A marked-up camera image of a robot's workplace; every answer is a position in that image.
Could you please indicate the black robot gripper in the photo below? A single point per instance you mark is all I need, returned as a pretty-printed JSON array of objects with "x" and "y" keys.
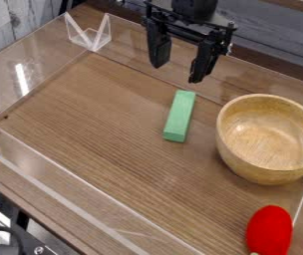
[{"x": 189, "y": 20}]

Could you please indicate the green rectangular block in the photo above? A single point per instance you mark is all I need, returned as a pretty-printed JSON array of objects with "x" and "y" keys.
[{"x": 178, "y": 116}]

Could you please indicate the light wooden bowl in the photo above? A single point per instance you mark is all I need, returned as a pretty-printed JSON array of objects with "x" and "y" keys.
[{"x": 259, "y": 138}]

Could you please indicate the red fuzzy oval object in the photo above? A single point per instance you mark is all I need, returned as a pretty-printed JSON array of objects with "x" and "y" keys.
[{"x": 268, "y": 231}]

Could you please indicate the clear acrylic corner bracket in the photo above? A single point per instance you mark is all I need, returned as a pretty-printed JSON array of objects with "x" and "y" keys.
[{"x": 89, "y": 38}]

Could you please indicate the clear acrylic wall panels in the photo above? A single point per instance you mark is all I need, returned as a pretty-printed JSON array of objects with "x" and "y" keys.
[{"x": 83, "y": 162}]

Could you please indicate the black metal table frame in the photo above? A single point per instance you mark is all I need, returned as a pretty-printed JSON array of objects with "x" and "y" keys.
[{"x": 38, "y": 241}]

